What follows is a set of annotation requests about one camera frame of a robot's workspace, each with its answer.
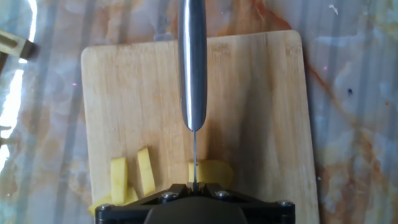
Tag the steel kitchen knife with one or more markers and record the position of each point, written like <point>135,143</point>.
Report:
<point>192,62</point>

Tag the orange marble pattern mat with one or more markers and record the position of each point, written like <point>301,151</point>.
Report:
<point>357,124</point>

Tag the yellow peeled potato half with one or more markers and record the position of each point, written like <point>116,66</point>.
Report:
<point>214,172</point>

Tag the cut yellow potato slice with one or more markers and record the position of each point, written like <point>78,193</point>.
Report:
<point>146,171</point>
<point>119,180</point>
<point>132,196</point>

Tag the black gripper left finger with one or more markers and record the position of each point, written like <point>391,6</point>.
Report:
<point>124,213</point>

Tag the wooden cutting board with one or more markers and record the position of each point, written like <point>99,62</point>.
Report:
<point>264,109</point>

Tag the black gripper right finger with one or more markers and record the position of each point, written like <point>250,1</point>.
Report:
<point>270,213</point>

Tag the wooden knife rack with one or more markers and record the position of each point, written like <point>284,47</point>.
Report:
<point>15,46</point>

